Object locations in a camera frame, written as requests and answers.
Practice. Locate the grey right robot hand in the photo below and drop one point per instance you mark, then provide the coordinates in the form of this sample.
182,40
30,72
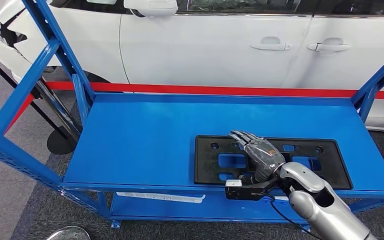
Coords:
265,155

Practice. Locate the black plastic plate frame part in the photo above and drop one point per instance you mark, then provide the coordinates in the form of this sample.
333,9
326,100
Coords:
208,165

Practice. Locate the blue metal shelf rack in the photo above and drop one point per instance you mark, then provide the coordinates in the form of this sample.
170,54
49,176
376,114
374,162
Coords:
145,139

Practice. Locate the red barrier belt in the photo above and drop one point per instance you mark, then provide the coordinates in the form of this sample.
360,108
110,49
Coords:
212,90
24,106

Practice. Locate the clear white plastic bin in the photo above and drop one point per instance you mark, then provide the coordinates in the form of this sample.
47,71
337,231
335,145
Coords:
162,197

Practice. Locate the white car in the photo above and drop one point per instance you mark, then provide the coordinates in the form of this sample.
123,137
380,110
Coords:
212,49

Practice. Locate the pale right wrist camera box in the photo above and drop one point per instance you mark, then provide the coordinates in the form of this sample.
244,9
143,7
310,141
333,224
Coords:
233,183

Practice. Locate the black right wrist camera bracket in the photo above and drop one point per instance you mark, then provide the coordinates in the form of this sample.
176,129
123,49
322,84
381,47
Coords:
241,193

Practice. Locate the black stanchion post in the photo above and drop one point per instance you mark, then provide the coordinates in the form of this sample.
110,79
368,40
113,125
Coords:
61,145

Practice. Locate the chrome stanchion post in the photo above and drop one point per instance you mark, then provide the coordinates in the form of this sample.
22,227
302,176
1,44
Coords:
56,106
67,233

